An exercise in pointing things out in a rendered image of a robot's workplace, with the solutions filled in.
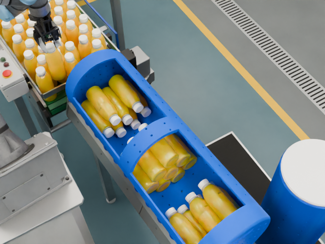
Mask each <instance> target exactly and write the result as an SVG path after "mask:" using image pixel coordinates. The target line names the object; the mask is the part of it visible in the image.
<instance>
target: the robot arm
mask: <svg viewBox="0 0 325 244"><path fill-rule="evenodd" d="M49 2H50V0H0V19H1V20H2V21H4V22H9V21H11V20H12V19H15V17H17V16H18V15H19V14H21V13H22V12H23V11H25V10H26V9H29V12H30V14H28V16H29V19H30V21H35V22H36V23H34V26H33V27H34V30H33V38H34V40H35V41H36V43H37V44H38V45H39V47H40V48H41V50H42V51H43V52H44V53H46V54H47V49H46V47H45V46H46V44H45V42H48V41H53V42H54V43H53V44H54V45H55V47H56V48H58V46H59V45H60V46H62V45H61V43H60V41H59V37H60V38H62V37H61V34H60V30H59V27H58V26H57V25H56V24H55V22H54V21H53V20H52V18H51V11H50V6H49ZM27 149H28V146H27V145H26V143H25V142H24V141H23V140H22V139H21V138H20V137H18V136H17V135H16V134H15V133H14V132H13V131H11V129H10V128H9V126H8V125H7V123H6V121H5V120H4V118H3V116H2V115H1V113H0V168H1V167H3V166H5V165H7V164H8V163H10V162H12V161H14V160H15V159H17V158H18V157H19V156H21V155H22V154H23V153H24V152H26V151H27Z"/></svg>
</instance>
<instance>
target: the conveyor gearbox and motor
mask: <svg viewBox="0 0 325 244"><path fill-rule="evenodd" d="M130 50H132V51H133V52H134V55H135V56H136V64H137V71H138V72H139V73H140V74H141V75H142V77H143V78H144V79H145V80H146V81H147V82H148V83H149V84H151V83H152V82H153V81H154V80H155V77H154V71H153V70H152V69H151V67H150V57H149V56H148V55H147V54H146V53H145V52H144V51H143V50H142V49H141V47H139V46H136V47H134V48H132V49H130Z"/></svg>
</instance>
